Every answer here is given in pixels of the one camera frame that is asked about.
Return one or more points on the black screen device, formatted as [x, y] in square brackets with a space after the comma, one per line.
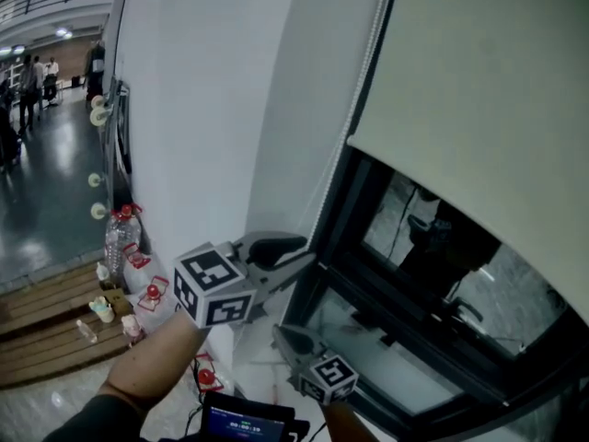
[248, 424]

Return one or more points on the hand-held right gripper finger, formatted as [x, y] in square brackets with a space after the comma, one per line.
[294, 352]
[310, 341]

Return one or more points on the person's dark grey shirt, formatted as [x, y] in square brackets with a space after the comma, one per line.
[92, 424]

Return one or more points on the person's right forearm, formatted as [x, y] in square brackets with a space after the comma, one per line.
[345, 424]

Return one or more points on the small clear plastic bottle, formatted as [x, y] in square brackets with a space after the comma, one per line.
[87, 331]

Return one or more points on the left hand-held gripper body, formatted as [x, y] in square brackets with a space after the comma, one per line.
[216, 288]

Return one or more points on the black window frame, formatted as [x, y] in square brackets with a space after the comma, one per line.
[368, 283]

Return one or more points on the black platform trolley white wheels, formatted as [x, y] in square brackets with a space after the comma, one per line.
[115, 131]

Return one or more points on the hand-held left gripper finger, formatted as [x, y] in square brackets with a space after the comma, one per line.
[276, 242]
[287, 270]

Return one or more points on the wooden platform steps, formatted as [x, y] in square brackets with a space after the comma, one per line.
[46, 339]

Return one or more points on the garment on stand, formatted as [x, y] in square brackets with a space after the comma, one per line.
[94, 69]

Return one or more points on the pale yellow sippy cup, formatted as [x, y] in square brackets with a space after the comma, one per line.
[102, 309]

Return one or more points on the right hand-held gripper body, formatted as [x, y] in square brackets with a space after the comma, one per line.
[329, 378]

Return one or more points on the person's left forearm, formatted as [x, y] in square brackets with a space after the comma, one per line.
[152, 362]

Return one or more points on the white roller blind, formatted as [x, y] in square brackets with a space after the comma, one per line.
[483, 85]

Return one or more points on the group of ceiling lights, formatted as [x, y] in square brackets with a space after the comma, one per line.
[62, 31]

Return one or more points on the brown cardboard box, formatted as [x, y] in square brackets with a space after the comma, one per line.
[118, 299]

